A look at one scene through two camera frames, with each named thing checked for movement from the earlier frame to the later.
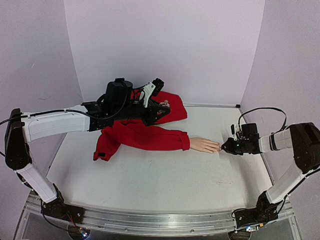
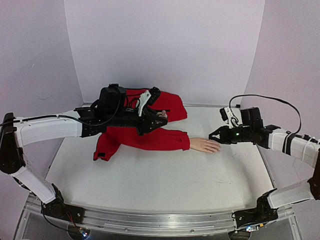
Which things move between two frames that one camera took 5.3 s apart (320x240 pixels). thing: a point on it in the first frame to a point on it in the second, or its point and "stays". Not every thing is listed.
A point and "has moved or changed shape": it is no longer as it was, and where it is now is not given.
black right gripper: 231,146 to 227,136
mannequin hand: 204,145 stays
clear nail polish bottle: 165,103 has moved or changed shape
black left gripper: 153,113 to 148,123
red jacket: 138,135 stays
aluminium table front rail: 160,221 stays
